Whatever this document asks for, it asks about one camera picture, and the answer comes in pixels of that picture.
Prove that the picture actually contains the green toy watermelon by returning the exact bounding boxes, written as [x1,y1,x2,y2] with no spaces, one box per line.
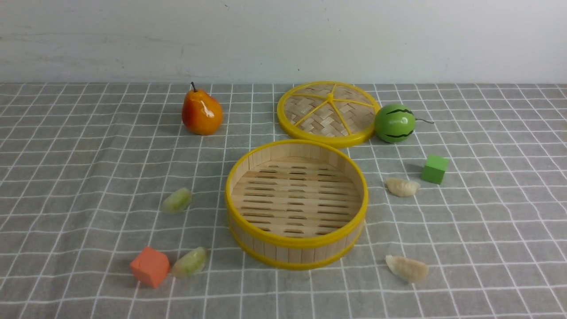
[374,103,434,144]

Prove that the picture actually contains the orange toy pear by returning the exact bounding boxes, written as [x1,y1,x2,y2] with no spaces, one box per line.
[182,82,223,136]

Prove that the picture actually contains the green wooden cube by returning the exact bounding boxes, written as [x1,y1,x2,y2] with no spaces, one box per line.
[421,154,449,184]

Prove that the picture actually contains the grey checked tablecloth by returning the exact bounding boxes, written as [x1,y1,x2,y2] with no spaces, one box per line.
[0,83,567,319]

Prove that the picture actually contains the green dumpling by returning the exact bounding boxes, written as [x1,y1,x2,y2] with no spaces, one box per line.
[162,188,192,214]
[171,247,207,279]

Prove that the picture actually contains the woven bamboo steamer lid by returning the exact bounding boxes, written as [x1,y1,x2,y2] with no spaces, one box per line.
[276,81,381,148]

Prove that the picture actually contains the white dumpling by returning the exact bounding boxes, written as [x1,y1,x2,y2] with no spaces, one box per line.
[385,256,429,283]
[384,178,421,197]

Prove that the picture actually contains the bamboo steamer tray yellow rim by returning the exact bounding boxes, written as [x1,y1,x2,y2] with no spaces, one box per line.
[225,140,369,270]

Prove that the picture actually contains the orange wooden cube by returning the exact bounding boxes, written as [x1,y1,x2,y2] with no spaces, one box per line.
[130,246,171,288]

